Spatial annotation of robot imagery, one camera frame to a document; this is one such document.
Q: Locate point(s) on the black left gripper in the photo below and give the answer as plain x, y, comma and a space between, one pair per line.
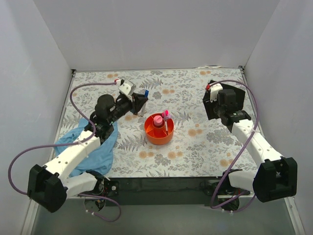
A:
134, 103

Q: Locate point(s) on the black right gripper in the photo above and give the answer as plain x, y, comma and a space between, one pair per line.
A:
239, 93

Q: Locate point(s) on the blue capped marker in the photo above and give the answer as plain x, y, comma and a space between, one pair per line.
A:
142, 111

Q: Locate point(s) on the pink capped glue bottle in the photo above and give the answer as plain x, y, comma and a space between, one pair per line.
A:
158, 121

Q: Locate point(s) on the silver pen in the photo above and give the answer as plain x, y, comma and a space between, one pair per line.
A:
166, 127

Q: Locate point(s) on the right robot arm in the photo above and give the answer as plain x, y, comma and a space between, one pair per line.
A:
269, 162

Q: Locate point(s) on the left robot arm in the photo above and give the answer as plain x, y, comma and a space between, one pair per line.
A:
61, 166

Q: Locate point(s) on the black folded cloth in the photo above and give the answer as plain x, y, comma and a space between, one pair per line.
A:
240, 93

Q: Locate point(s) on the orange round divided organizer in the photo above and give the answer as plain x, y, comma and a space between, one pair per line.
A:
157, 136

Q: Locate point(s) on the light blue cloth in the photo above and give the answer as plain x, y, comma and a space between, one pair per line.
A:
99, 160

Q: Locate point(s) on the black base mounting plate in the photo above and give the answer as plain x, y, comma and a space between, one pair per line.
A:
159, 190

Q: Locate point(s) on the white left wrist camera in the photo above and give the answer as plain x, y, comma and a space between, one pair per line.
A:
126, 88

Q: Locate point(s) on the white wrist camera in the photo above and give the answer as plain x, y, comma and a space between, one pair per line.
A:
126, 88
213, 90

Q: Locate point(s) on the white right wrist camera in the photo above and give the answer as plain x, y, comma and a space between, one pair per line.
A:
213, 90

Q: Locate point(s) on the aluminium front rail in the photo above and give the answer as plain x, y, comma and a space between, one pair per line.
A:
53, 190

